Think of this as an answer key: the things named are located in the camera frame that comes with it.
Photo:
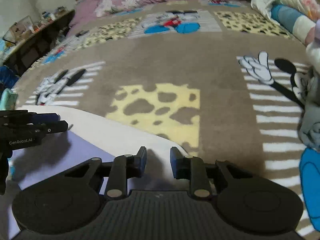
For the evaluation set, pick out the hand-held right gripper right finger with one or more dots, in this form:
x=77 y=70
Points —
x=175 y=163

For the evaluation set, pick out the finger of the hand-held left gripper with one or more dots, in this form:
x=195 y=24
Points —
x=47 y=117
x=57 y=126

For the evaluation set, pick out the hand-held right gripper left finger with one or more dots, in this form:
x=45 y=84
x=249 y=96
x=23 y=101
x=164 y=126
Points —
x=143 y=160

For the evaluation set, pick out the lavender and white garment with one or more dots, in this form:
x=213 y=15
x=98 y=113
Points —
x=112 y=135

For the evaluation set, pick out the grey folded clothes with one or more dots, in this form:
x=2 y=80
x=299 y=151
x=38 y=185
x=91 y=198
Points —
x=310 y=120

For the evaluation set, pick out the white printed folded clothes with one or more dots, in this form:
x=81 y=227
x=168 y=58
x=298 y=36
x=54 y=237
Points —
x=313 y=53

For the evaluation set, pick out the teal folded printed shirt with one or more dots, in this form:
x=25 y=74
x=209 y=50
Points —
x=8 y=98

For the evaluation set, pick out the blue bag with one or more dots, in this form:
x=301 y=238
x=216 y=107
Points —
x=7 y=77

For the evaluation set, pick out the dark wooden desk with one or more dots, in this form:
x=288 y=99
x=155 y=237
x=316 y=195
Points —
x=37 y=42

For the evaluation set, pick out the open cardboard box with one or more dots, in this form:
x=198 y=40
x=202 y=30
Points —
x=21 y=27

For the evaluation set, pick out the brown cartoon printed blanket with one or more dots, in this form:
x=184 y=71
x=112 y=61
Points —
x=175 y=62

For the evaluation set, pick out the clutter of small desk things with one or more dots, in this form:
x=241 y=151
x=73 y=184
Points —
x=47 y=15

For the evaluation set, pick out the blue and white rolled garment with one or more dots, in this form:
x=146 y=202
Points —
x=285 y=15

